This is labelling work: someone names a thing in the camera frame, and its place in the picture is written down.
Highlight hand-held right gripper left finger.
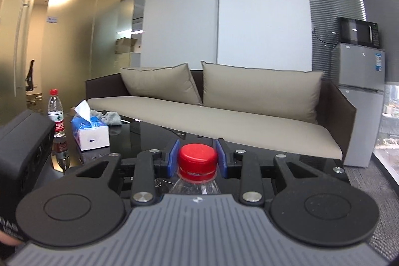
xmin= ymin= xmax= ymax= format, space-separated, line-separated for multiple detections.
xmin=76 ymin=139 xmax=181 ymax=204

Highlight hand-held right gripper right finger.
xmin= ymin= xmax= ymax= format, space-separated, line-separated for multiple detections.
xmin=215 ymin=138 xmax=313 ymax=203

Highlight clear bottle with red cap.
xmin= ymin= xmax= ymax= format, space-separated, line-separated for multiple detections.
xmin=167 ymin=143 xmax=222 ymax=195

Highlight water bottle with red label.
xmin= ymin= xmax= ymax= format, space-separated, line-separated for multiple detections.
xmin=47 ymin=89 xmax=65 ymax=138

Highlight person's left hand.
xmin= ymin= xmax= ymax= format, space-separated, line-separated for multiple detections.
xmin=0 ymin=230 xmax=21 ymax=247

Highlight brown sofa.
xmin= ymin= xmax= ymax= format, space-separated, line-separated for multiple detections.
xmin=85 ymin=68 xmax=357 ymax=167

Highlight blue and white tissue box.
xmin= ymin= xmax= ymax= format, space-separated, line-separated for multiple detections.
xmin=71 ymin=99 xmax=110 ymax=151

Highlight grey cloth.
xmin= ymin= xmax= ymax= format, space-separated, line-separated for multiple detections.
xmin=90 ymin=110 xmax=123 ymax=127

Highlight beige cushion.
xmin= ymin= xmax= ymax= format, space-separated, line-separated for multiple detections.
xmin=201 ymin=61 xmax=325 ymax=125
xmin=120 ymin=63 xmax=202 ymax=106

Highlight black office chair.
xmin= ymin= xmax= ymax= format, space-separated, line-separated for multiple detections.
xmin=24 ymin=60 xmax=35 ymax=92

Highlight cardboard box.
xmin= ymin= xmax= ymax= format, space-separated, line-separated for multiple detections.
xmin=115 ymin=37 xmax=138 ymax=55

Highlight silver refrigerator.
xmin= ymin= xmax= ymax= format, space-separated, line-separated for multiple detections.
xmin=330 ymin=43 xmax=386 ymax=168

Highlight black microwave oven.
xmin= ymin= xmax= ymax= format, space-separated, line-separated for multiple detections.
xmin=338 ymin=17 xmax=381 ymax=48

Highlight glass door with handle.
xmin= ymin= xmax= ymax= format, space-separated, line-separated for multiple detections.
xmin=0 ymin=0 xmax=46 ymax=126

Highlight black power cable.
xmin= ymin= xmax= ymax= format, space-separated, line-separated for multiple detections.
xmin=312 ymin=26 xmax=335 ymax=50

